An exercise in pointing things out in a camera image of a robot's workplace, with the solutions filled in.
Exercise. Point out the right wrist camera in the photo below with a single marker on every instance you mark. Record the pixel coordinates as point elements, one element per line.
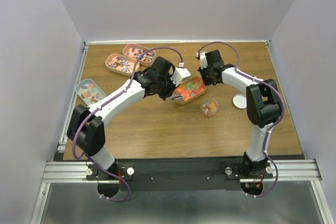
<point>202,59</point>

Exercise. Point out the white round lid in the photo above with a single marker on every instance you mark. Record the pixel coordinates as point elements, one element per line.
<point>239,101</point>

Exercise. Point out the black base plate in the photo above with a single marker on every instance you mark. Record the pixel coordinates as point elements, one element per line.
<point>181,174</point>

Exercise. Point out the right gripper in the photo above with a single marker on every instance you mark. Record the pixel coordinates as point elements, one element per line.
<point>207,82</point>

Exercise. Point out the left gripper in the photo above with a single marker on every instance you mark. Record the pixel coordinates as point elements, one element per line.
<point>165,96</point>

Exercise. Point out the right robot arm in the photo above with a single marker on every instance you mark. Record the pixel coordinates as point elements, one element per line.
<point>264,105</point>

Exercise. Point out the metal scoop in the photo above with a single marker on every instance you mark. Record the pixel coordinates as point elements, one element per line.
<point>176,97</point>

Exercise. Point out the clear plastic cup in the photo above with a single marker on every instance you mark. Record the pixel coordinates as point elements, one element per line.
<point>209,107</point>

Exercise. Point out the beige candy tray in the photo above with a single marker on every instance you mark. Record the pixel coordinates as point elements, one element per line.
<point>121,64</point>

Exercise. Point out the grey candy tray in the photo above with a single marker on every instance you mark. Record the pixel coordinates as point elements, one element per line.
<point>89,91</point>

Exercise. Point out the orange candy tray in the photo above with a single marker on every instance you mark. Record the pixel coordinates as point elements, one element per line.
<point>191,89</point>

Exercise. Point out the pink candy tray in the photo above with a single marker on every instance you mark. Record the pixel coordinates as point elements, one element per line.
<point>134,51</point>

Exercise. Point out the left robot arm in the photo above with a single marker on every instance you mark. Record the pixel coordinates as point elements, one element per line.
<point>86,127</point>

